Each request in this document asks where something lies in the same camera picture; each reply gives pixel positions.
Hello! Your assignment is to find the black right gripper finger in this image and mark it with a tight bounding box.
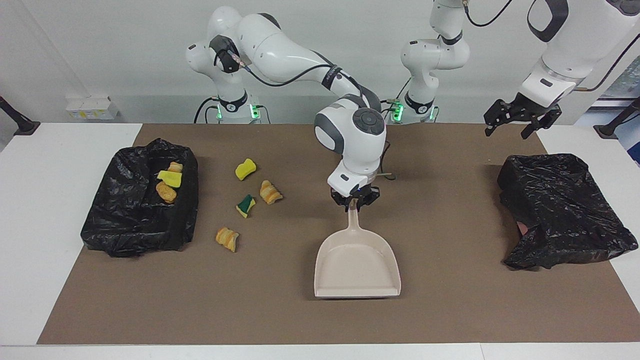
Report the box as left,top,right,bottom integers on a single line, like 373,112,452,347
355,188,381,212
330,192,354,214

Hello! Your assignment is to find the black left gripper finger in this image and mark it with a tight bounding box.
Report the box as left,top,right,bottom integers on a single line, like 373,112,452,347
483,98,519,138
520,104,563,140

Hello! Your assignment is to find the beige plastic dustpan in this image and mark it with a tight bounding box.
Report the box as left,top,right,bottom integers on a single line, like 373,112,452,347
314,199,402,300

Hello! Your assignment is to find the striped orange croissant piece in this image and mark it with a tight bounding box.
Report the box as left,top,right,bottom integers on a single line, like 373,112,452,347
259,180,284,205
215,227,240,253

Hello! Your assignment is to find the yellow green sponge piece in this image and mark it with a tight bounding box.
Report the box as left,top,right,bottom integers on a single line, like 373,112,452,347
157,170,183,189
236,194,257,219

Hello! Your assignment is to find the plain yellow sponge piece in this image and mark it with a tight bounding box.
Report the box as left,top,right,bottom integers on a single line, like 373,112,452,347
235,158,257,181

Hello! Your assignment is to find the golden brown bread roll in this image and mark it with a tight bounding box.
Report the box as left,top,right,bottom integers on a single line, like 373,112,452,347
155,181,178,204

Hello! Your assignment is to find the black bag lined bin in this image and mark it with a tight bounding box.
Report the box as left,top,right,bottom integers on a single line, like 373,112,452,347
80,138,200,258
497,153,639,271

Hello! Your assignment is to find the brown paper table mat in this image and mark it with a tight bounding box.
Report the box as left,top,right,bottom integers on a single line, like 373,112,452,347
37,123,640,346

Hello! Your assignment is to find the white box on table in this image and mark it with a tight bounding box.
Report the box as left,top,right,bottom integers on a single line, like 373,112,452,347
65,96,120,121

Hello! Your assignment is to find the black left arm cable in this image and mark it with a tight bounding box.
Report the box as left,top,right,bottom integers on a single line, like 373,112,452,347
462,0,640,93

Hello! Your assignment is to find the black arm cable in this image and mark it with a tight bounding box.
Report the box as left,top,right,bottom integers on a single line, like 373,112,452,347
462,0,640,93
215,47,397,180

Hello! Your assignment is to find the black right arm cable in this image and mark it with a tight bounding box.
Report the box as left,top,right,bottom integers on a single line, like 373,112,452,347
215,47,397,180

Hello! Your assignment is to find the black right base cable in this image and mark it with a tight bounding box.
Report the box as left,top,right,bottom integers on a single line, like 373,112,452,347
193,96,221,124

